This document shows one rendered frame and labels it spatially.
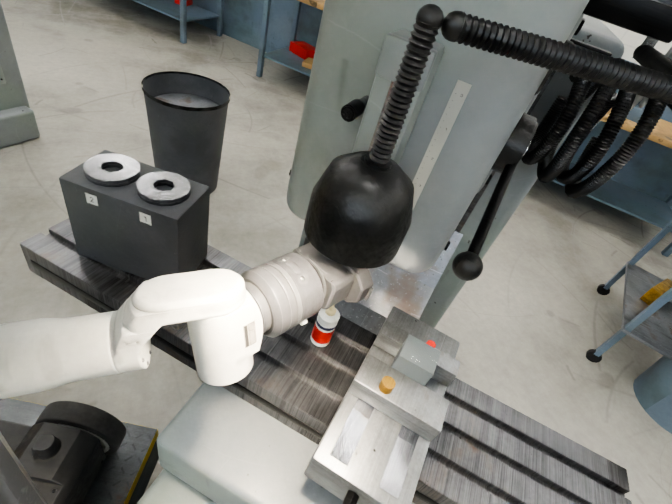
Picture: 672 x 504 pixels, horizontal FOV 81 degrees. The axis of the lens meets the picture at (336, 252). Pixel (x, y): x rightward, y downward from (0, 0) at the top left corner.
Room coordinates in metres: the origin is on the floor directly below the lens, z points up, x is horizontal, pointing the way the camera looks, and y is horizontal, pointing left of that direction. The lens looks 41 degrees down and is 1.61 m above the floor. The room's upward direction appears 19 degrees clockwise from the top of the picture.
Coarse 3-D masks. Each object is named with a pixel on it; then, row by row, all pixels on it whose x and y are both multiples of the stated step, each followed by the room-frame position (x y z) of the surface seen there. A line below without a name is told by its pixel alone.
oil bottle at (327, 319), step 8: (320, 312) 0.48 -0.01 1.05; (328, 312) 0.47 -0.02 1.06; (336, 312) 0.49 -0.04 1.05; (320, 320) 0.47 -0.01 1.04; (328, 320) 0.47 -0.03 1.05; (336, 320) 0.47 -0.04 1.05; (320, 328) 0.46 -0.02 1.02; (328, 328) 0.46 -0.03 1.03; (312, 336) 0.47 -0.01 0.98; (320, 336) 0.46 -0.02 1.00; (328, 336) 0.47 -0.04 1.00; (320, 344) 0.46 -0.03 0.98
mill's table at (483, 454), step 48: (48, 240) 0.50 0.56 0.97; (96, 288) 0.43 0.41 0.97; (288, 336) 0.47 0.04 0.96; (336, 336) 0.51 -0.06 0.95; (240, 384) 0.35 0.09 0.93; (288, 384) 0.37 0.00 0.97; (336, 384) 0.40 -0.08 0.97; (480, 432) 0.40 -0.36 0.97; (528, 432) 0.43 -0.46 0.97; (432, 480) 0.29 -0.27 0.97; (480, 480) 0.32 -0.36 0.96; (528, 480) 0.34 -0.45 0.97; (576, 480) 0.37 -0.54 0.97; (624, 480) 0.40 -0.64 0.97
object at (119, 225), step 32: (96, 160) 0.55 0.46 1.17; (128, 160) 0.58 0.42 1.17; (64, 192) 0.49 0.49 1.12; (96, 192) 0.48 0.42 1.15; (128, 192) 0.51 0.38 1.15; (160, 192) 0.52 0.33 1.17; (192, 192) 0.56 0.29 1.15; (96, 224) 0.48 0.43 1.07; (128, 224) 0.48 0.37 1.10; (160, 224) 0.48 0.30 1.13; (192, 224) 0.53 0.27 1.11; (96, 256) 0.48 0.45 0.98; (128, 256) 0.48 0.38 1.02; (160, 256) 0.48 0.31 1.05; (192, 256) 0.53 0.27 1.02
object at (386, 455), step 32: (416, 320) 0.55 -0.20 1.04; (384, 352) 0.45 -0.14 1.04; (448, 352) 0.50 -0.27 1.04; (448, 384) 0.42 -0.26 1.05; (352, 416) 0.31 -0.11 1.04; (384, 416) 0.33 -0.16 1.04; (320, 448) 0.25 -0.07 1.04; (352, 448) 0.26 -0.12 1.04; (384, 448) 0.28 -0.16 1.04; (416, 448) 0.29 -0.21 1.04; (320, 480) 0.23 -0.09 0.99; (352, 480) 0.22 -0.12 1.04; (384, 480) 0.23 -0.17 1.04; (416, 480) 0.25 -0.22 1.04
